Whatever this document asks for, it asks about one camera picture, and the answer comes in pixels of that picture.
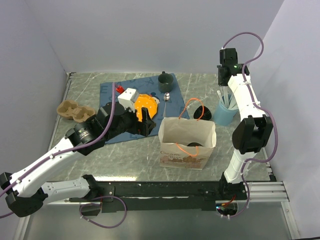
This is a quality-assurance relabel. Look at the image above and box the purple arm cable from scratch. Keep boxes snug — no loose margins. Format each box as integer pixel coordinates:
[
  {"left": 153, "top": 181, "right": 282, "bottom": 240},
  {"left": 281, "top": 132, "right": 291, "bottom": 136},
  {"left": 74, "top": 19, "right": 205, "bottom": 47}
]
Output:
[
  {"left": 0, "top": 81, "right": 117, "bottom": 220},
  {"left": 221, "top": 31, "right": 279, "bottom": 216}
]

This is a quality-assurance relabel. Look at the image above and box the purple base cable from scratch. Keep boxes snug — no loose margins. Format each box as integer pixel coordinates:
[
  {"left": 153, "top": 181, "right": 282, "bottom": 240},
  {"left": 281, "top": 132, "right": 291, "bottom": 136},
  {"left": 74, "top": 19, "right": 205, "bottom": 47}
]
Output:
[
  {"left": 219, "top": 187, "right": 251, "bottom": 221},
  {"left": 79, "top": 195, "right": 128, "bottom": 229}
]

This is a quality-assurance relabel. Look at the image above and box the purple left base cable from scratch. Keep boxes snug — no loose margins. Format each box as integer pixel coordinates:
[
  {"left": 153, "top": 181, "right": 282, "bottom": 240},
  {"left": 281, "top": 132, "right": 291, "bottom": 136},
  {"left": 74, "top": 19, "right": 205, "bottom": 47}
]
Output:
[{"left": 79, "top": 195, "right": 128, "bottom": 229}]

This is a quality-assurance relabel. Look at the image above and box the blue letter placemat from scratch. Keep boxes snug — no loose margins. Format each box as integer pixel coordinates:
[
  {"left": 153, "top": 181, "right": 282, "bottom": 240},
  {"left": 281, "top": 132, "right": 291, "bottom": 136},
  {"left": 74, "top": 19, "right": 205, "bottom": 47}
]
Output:
[{"left": 99, "top": 73, "right": 185, "bottom": 144}]

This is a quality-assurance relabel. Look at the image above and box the light blue straw cup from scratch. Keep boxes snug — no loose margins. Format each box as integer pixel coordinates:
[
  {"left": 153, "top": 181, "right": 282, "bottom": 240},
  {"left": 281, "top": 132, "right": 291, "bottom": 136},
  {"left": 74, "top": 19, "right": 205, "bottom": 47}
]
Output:
[{"left": 212, "top": 101, "right": 239, "bottom": 126}]

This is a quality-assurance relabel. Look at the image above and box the cream paper gift bag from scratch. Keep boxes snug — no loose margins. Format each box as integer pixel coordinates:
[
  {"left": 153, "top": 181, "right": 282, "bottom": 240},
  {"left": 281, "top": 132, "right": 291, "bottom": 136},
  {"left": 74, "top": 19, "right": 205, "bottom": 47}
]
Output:
[{"left": 157, "top": 97, "right": 217, "bottom": 171}]

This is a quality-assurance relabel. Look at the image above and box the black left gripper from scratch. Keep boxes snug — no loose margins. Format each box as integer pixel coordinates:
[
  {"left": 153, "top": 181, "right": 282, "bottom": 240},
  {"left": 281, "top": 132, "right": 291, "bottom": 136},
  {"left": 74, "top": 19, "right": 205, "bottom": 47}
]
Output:
[{"left": 104, "top": 103, "right": 156, "bottom": 141}]

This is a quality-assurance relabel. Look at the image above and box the aluminium frame rail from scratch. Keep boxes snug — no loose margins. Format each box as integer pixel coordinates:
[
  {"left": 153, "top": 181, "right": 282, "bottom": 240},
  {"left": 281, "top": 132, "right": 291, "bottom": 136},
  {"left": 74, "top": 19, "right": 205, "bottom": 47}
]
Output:
[{"left": 248, "top": 181, "right": 289, "bottom": 203}]

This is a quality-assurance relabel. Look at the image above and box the bear figure coaster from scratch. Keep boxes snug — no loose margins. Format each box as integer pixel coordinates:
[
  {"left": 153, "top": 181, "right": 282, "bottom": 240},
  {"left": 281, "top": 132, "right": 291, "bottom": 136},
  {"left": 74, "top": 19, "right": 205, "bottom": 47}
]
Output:
[{"left": 150, "top": 92, "right": 160, "bottom": 105}]

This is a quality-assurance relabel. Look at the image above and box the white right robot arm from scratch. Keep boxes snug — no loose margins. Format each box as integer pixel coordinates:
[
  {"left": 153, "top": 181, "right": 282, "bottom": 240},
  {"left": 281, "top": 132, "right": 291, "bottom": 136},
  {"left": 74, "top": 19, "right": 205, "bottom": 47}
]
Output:
[{"left": 217, "top": 48, "right": 273, "bottom": 200}]

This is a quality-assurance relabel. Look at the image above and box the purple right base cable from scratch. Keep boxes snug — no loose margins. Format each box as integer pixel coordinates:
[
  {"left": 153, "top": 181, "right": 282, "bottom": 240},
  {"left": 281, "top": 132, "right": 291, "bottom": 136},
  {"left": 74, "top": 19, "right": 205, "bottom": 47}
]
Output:
[{"left": 219, "top": 187, "right": 251, "bottom": 221}]

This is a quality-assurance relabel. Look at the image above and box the white wrapped straw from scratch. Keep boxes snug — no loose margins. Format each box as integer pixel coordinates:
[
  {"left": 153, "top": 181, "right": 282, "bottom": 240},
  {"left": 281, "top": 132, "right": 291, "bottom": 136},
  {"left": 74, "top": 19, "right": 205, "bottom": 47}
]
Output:
[
  {"left": 217, "top": 90, "right": 226, "bottom": 107},
  {"left": 227, "top": 93, "right": 237, "bottom": 111}
]

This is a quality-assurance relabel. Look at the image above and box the dark green mug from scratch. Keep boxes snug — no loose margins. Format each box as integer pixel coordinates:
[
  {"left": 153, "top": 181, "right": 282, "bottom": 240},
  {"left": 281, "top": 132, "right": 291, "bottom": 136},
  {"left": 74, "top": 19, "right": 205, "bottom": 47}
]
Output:
[{"left": 157, "top": 71, "right": 174, "bottom": 93}]

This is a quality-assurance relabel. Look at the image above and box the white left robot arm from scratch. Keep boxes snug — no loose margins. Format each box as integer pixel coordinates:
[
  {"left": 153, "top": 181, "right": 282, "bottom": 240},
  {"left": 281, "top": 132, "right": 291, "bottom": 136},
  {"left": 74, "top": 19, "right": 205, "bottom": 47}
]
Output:
[{"left": 0, "top": 86, "right": 158, "bottom": 218}]

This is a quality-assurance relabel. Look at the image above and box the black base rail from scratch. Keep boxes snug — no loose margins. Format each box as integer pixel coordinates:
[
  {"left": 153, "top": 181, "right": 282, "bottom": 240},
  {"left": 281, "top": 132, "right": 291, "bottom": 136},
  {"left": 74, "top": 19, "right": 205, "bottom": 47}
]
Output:
[{"left": 68, "top": 180, "right": 248, "bottom": 214}]

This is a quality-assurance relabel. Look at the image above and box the silver spoon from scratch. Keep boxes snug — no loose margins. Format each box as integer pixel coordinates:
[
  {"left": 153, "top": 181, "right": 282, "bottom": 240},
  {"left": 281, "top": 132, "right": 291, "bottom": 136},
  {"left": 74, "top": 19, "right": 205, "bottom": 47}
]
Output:
[{"left": 162, "top": 92, "right": 170, "bottom": 118}]

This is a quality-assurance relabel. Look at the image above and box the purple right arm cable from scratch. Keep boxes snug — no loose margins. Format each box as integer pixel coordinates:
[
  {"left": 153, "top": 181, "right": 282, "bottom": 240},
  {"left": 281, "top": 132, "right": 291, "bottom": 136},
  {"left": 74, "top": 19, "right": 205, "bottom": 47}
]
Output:
[{"left": 221, "top": 31, "right": 279, "bottom": 216}]

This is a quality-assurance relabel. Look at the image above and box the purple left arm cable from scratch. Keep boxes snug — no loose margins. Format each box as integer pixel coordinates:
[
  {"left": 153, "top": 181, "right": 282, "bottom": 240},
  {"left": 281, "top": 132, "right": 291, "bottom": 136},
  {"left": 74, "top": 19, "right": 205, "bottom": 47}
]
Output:
[{"left": 0, "top": 81, "right": 117, "bottom": 220}]

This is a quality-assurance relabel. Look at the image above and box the orange dotted plate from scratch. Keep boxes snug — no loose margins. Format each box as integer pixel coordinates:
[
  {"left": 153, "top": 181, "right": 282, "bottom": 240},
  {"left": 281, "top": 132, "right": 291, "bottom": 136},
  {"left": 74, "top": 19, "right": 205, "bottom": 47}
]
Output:
[{"left": 134, "top": 94, "right": 158, "bottom": 122}]

